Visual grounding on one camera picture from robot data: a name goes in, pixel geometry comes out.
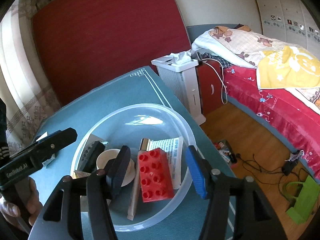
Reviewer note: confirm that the white wardrobe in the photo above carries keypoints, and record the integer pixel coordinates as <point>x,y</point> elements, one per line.
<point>289,21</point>

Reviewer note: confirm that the white remote control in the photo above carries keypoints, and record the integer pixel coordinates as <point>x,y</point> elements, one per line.
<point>93,147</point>

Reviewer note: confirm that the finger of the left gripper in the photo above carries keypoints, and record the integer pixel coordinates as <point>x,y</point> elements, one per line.
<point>37,142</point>
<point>56,143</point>

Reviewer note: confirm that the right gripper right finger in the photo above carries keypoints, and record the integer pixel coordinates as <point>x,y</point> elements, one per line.
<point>255,217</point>

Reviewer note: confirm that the printed paper leaflet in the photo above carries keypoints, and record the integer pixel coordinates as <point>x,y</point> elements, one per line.
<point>173,148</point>

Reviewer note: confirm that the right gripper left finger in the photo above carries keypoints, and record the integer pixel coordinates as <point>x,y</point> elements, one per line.
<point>60,217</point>

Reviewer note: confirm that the teal table mat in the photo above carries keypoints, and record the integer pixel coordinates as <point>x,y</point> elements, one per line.
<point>139,86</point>

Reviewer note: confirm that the yellow blanket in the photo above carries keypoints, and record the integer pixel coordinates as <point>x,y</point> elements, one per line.
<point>291,67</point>

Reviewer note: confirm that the patterned beige curtain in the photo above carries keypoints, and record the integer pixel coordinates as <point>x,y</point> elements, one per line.
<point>25,89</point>

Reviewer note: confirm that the white yellow medicine box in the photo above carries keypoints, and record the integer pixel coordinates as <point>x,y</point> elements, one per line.
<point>81,186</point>

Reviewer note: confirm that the red bed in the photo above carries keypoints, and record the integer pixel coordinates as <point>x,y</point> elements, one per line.
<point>286,117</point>

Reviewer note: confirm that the red toy brick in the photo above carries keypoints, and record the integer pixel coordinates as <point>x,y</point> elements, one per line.
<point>155,178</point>

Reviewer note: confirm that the red upright mattress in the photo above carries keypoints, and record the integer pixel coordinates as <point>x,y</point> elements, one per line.
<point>82,44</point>

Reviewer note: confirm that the small box on floor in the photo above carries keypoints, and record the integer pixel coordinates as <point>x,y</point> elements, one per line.
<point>226,152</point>

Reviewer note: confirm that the beige cream tube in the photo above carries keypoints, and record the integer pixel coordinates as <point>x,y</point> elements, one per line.
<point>131,212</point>

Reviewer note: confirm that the clear plastic bowl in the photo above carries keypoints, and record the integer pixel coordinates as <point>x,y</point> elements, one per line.
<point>135,164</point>

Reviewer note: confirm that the white air purifier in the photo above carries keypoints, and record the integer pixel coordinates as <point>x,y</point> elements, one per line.
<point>182,80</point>

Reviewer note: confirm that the white tissue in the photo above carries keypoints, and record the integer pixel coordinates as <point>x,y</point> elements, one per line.
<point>181,58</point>

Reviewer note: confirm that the red bedside cabinet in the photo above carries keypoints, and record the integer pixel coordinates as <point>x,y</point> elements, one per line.
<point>209,76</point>

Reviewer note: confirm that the green plastic stool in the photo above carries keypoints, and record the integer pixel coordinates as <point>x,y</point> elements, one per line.
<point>304,202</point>

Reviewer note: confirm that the floral white quilt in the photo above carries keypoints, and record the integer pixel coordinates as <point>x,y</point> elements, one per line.
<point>242,47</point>

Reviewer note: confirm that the white blue medicine box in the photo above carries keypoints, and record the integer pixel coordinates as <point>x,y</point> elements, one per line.
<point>46,152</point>

